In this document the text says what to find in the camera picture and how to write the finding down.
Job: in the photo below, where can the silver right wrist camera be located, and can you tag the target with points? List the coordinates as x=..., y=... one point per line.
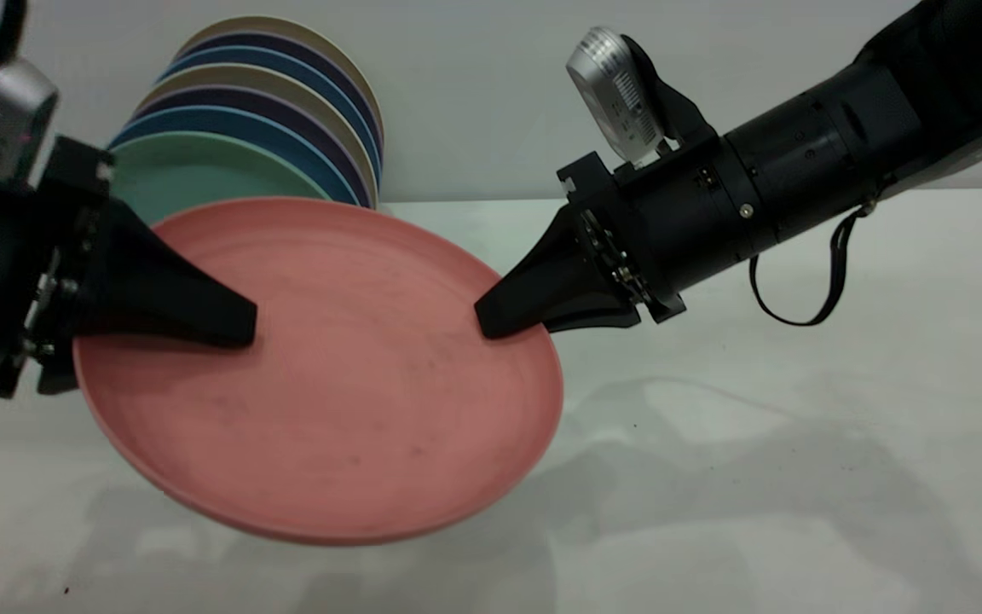
x=619, y=94

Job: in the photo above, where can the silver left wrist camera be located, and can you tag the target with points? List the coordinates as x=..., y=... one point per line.
x=5, y=119

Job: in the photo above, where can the green plate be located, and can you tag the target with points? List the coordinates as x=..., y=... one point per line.
x=193, y=175

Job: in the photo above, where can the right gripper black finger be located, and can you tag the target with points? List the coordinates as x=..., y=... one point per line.
x=597, y=321
x=551, y=286

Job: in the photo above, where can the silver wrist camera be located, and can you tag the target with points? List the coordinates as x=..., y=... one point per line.
x=5, y=119
x=619, y=94

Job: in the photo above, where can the beige plate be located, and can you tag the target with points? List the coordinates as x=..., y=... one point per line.
x=269, y=24
x=261, y=78

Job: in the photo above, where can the blue plate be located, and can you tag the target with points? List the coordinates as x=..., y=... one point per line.
x=244, y=123
x=280, y=61

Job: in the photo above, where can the pink plate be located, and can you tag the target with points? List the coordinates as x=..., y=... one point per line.
x=355, y=401

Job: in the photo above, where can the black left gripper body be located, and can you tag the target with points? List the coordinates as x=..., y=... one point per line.
x=5, y=256

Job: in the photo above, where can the dark purple plate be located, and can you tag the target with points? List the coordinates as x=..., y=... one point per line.
x=262, y=102
x=288, y=45

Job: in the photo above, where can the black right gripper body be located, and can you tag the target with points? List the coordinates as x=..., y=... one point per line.
x=687, y=222

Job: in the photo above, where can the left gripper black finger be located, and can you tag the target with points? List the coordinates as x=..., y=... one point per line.
x=56, y=371
x=158, y=298

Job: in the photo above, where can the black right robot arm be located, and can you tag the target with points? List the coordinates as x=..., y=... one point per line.
x=883, y=111

